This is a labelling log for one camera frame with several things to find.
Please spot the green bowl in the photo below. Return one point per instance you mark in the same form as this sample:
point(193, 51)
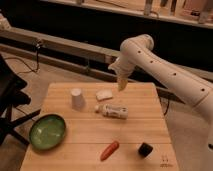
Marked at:
point(47, 132)

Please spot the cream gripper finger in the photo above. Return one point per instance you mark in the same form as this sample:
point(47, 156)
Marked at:
point(122, 83)

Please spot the white plastic bottle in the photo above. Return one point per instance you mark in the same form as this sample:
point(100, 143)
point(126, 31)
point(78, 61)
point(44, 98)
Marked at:
point(113, 111)

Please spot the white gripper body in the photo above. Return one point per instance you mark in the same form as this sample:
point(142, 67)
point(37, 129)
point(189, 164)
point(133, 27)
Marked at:
point(122, 67)

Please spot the orange carrot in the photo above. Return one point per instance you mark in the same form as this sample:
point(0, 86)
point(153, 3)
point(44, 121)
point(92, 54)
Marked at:
point(109, 150)

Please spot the black round cap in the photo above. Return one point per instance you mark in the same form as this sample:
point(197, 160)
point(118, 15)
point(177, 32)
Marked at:
point(145, 149)

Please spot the black office chair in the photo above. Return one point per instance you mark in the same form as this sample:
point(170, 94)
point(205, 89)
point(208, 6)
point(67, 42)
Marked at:
point(11, 96)

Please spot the wooden table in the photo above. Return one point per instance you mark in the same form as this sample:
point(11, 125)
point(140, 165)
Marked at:
point(88, 133)

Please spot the white ceramic cup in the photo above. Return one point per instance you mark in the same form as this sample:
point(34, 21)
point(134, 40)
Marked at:
point(77, 98)

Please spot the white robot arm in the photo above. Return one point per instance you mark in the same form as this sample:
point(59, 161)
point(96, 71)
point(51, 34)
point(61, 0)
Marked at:
point(191, 89)

